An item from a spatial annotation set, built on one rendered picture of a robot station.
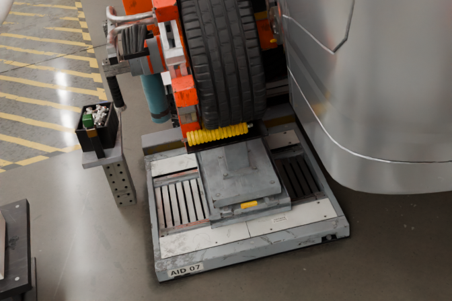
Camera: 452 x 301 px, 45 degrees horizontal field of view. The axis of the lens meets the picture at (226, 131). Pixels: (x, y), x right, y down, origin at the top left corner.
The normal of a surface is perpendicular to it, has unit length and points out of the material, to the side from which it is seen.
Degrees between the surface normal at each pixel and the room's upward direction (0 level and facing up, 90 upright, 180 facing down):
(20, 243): 0
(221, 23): 54
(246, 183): 0
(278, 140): 0
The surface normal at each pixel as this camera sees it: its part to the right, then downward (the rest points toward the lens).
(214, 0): 0.00, -0.25
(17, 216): -0.15, -0.80
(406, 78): -0.33, 0.60
